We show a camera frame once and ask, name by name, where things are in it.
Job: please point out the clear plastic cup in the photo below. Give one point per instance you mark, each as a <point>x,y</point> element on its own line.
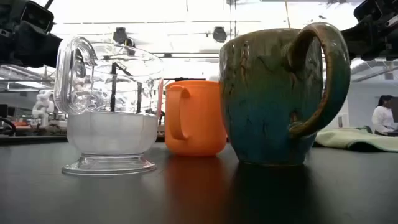
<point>109,133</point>

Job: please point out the orange plastic mug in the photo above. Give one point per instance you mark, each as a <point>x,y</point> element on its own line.
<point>199,118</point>

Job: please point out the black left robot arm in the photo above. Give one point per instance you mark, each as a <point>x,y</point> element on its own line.
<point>6,12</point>

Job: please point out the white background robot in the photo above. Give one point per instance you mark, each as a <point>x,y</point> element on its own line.
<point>43,107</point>

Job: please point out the person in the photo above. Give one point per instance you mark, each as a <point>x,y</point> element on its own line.
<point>383,118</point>

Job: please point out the black round fixture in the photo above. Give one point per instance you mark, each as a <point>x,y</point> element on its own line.
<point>219,34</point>
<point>120,35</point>

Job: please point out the light green cloth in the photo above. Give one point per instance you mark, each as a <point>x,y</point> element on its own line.
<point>357,140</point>

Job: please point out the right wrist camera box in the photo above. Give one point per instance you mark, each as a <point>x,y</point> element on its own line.
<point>368,9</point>

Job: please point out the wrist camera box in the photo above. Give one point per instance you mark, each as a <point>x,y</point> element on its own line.
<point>368,9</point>
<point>37,14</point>

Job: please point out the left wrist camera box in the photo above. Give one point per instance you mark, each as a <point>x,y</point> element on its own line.
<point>37,14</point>

